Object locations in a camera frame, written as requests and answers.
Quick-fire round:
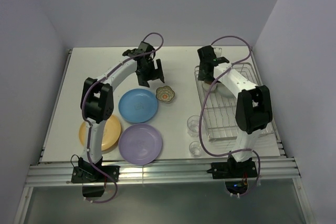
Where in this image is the small clear glass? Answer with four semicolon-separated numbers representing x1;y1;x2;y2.
189;141;203;158

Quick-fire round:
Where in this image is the flower patterned small dish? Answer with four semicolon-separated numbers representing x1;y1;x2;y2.
155;86;175;103

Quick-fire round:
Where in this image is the orange plastic plate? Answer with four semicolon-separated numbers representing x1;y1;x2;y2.
79;115;122;152

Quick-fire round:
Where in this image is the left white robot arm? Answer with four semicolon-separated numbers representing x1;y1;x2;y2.
78;41;164;182

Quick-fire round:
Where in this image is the blue plastic plate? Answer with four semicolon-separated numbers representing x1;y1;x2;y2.
118;89;158;123

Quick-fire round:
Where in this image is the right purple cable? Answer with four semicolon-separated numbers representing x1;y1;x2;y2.
198;35;261;197

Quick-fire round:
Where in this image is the white ceramic bowl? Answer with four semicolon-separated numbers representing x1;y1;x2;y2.
215;82;235;99

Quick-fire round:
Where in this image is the purple plastic plate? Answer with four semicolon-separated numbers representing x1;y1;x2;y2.
118;123;163;166

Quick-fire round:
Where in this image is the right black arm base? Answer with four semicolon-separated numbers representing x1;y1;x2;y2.
206;156;259;198

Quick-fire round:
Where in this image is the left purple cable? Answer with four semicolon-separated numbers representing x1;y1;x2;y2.
80;33;165;205

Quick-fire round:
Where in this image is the purple cable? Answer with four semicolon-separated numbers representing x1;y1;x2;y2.
80;33;165;205
198;35;261;197

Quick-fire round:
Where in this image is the brown white ceramic cup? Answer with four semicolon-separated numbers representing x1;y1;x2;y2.
202;81;217;92

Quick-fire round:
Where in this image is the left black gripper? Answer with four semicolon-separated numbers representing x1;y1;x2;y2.
136;59;164;88

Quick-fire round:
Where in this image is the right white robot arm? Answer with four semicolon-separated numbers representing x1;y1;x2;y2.
197;45;272;177

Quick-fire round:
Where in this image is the large clear glass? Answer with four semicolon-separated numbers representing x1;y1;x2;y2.
186;115;205;137

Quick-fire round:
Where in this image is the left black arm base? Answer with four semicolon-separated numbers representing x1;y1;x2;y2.
70;157;120;204

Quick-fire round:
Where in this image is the metal wire dish rack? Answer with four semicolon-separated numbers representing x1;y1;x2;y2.
194;62;275;142

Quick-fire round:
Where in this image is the aluminium mounting rail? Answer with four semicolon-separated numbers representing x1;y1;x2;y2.
24;156;301;187

